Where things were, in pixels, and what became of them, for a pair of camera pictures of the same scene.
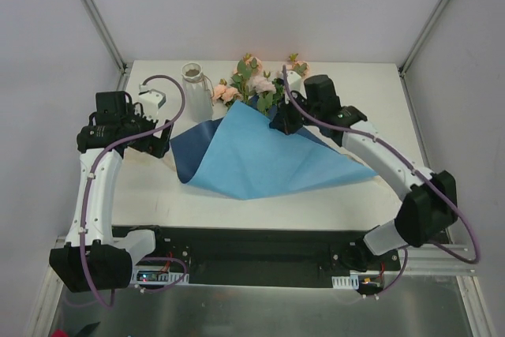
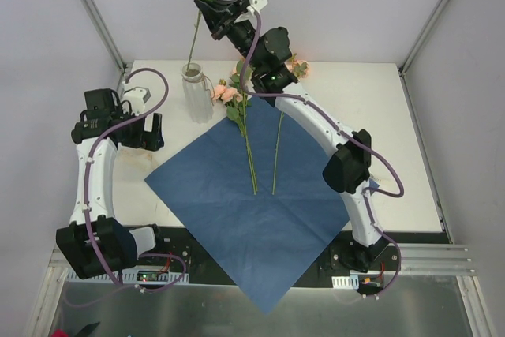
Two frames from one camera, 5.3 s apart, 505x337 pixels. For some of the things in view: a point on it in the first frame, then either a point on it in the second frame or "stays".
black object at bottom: (87, 330) stays
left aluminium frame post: (96, 16) stays
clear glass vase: (197, 98) stays
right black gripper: (287, 118) -> (227, 18)
